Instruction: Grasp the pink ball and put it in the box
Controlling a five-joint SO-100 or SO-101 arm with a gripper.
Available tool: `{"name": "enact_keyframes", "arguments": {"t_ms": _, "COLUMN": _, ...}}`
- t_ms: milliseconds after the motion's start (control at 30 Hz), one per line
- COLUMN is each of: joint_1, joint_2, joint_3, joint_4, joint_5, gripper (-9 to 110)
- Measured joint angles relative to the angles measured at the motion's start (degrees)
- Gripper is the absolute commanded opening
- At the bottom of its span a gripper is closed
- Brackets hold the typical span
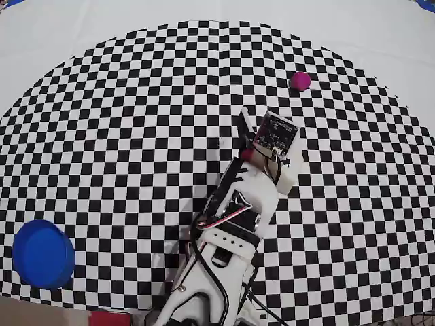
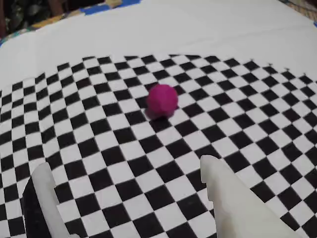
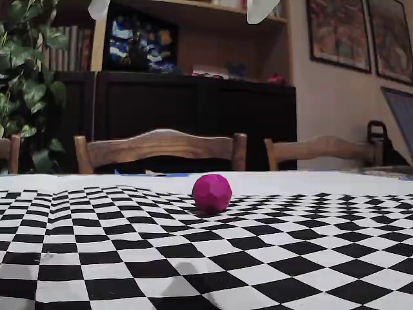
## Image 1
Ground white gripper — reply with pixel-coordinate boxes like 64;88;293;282
237;107;305;196

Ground pink faceted ball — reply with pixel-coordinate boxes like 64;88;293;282
290;71;312;92

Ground blue round box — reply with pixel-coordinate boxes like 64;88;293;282
12;219;76;291

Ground checkerboard printed white mat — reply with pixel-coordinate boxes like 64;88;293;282
0;0;435;323

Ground red flat object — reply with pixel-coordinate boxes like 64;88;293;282
88;310;133;326

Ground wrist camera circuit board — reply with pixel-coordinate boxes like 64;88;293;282
252;109;300;159

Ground white red black servo wire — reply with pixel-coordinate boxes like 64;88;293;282
196;189;260;232

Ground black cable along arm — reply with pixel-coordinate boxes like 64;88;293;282
188;222;287;326

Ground thin dark cables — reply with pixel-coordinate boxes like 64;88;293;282
394;310;435;326

